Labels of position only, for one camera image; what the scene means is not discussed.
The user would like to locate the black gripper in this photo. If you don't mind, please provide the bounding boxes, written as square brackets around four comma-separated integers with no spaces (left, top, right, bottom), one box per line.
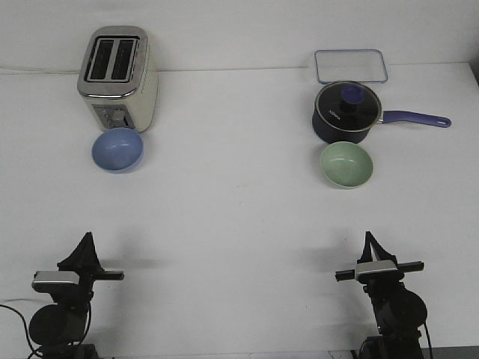
[335,231,424,286]
[57,232,124,299]

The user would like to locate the green bowl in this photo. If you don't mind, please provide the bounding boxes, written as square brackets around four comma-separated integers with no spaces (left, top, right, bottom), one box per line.
[319,141,374,189]

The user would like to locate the blue bowl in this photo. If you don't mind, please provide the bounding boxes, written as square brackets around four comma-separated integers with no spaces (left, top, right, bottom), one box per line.
[91,127,144,174]

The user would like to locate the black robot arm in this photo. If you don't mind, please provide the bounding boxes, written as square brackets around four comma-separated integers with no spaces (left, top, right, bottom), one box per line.
[28,232,124,358]
[335,231,427,358]

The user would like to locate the dark blue saucepan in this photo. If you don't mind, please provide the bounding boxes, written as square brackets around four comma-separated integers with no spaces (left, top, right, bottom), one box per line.
[311,101,451,144]

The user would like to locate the glass pot lid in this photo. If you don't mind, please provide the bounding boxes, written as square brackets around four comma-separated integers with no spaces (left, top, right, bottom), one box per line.
[315,81,382,132]

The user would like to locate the cream and steel toaster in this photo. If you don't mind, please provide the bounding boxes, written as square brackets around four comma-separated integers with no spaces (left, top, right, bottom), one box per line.
[77,25,159,132]

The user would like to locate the clear blue-rimmed container lid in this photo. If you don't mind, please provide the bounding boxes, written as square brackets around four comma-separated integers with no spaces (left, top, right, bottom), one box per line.
[314,49,388,85]

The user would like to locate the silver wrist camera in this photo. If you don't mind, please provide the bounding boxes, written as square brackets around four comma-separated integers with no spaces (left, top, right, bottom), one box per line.
[31,271,79,293]
[354,260,398,283]

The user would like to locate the black cable at left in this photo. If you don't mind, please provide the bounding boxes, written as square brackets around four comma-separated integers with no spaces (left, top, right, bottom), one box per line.
[0,303,43,359]

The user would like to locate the white toaster power cord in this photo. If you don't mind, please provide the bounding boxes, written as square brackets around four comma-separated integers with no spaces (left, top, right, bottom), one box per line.
[0,66,82,74]

